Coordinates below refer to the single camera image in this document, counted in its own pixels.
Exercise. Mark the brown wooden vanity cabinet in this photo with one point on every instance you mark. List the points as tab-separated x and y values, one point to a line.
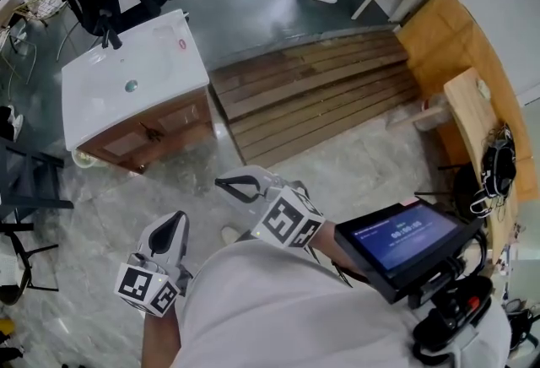
160	134

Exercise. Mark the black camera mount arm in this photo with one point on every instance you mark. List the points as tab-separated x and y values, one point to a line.
455	307

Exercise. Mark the person's left forearm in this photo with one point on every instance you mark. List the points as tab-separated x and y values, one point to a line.
162	341

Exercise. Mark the black faucet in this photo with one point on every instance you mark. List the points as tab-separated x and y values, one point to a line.
110	35

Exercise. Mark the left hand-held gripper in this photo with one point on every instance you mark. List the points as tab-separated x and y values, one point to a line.
145	286

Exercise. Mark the light wooden table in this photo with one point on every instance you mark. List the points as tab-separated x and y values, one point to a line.
472	117

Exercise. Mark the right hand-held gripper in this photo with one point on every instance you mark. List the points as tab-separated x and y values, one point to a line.
289	216

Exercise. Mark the black tablet screen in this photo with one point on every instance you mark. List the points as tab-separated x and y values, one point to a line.
405	239

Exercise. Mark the person's right forearm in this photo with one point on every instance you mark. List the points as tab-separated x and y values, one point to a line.
333	250

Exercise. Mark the white ceramic sink basin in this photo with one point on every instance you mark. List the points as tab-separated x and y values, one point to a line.
126	75

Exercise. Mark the clear bowl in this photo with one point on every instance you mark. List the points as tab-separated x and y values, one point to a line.
82	159

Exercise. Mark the black metal stool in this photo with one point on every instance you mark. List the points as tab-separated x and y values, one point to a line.
29	189

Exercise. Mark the person's white shirt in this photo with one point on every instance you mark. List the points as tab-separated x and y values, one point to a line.
295	307

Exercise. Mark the person's white shoe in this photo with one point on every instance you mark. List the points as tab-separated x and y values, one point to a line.
231	235

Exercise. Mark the brown wooden slat platform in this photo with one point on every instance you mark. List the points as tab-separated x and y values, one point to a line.
312	96

